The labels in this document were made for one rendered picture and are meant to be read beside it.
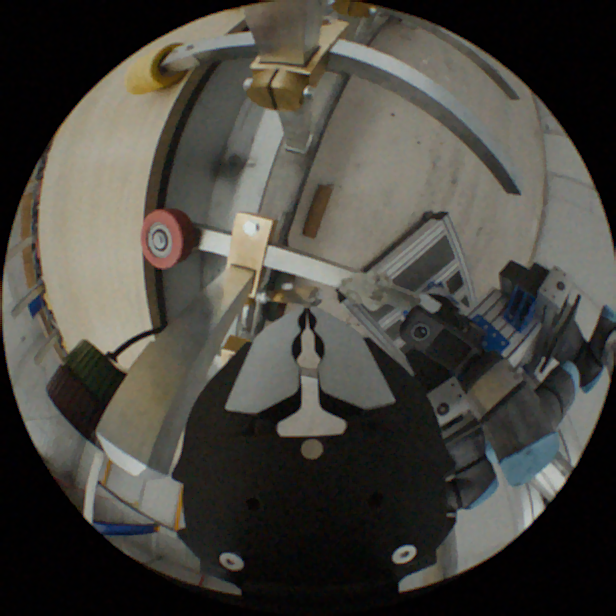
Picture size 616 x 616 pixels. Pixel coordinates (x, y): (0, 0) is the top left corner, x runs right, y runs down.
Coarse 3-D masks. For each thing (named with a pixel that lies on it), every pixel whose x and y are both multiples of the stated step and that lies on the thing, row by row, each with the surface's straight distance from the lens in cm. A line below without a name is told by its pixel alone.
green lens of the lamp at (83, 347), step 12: (84, 348) 14; (96, 348) 13; (72, 360) 14; (84, 360) 13; (96, 360) 13; (108, 360) 13; (84, 372) 13; (96, 372) 13; (108, 372) 13; (120, 372) 13; (96, 384) 13; (108, 384) 13; (120, 384) 13; (108, 396) 13
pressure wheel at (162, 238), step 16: (144, 224) 29; (160, 224) 27; (176, 224) 25; (192, 224) 27; (144, 240) 29; (160, 240) 27; (176, 240) 25; (192, 240) 27; (160, 256) 28; (176, 256) 26
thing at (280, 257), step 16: (208, 240) 28; (224, 240) 27; (272, 256) 25; (288, 256) 25; (304, 256) 25; (304, 272) 26; (320, 272) 26; (336, 272) 26; (352, 272) 27; (400, 288) 33; (400, 304) 32; (416, 304) 34
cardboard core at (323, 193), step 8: (320, 184) 106; (320, 192) 104; (328, 192) 104; (320, 200) 103; (328, 200) 106; (312, 208) 104; (320, 208) 103; (312, 216) 103; (320, 216) 104; (312, 224) 103; (304, 232) 104; (312, 232) 103
